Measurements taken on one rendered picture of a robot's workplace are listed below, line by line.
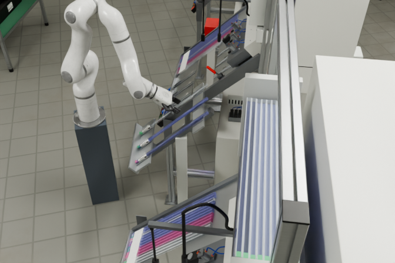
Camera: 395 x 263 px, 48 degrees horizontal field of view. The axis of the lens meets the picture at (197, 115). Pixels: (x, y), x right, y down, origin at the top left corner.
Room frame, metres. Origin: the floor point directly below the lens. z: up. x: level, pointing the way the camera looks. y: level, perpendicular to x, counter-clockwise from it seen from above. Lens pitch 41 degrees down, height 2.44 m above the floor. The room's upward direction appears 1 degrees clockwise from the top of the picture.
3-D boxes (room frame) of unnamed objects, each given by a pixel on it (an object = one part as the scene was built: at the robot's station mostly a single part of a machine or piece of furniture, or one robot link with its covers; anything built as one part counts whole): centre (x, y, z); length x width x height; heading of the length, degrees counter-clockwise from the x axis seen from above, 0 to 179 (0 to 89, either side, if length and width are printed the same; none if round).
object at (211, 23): (2.97, -0.10, 0.39); 0.24 x 0.24 x 0.78; 83
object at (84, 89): (2.00, 0.63, 1.00); 0.19 x 0.12 x 0.24; 154
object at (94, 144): (1.97, 0.64, 0.35); 0.18 x 0.18 x 0.70; 14
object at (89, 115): (1.97, 0.64, 0.79); 0.19 x 0.19 x 0.18
